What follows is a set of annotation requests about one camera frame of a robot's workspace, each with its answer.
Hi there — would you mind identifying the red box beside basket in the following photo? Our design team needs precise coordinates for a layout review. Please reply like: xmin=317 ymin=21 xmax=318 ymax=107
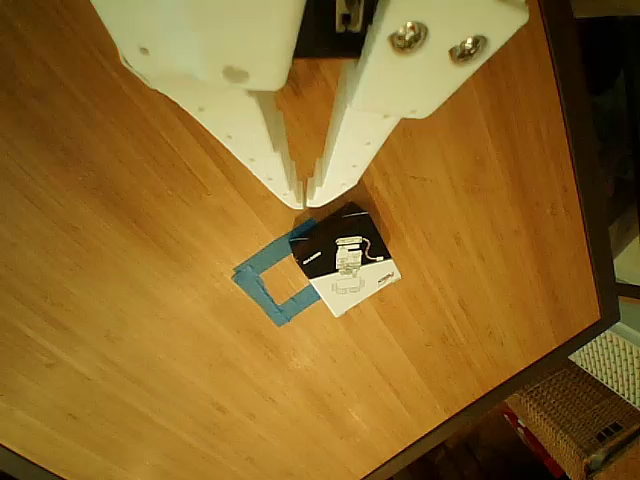
xmin=502 ymin=402 xmax=531 ymax=442

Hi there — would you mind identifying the white wall heater grille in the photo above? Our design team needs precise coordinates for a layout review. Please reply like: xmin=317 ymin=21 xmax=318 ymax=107
xmin=569 ymin=322 xmax=640 ymax=406

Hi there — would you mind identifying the brown wicker basket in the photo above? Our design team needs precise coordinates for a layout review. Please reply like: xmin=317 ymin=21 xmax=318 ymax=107
xmin=504 ymin=362 xmax=640 ymax=480

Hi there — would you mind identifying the blue tape square target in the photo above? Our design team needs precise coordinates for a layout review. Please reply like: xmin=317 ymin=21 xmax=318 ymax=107
xmin=232 ymin=217 xmax=324 ymax=329

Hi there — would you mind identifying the black and white cardboard box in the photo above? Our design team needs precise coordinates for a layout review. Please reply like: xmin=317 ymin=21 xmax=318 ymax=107
xmin=288 ymin=201 xmax=403 ymax=318

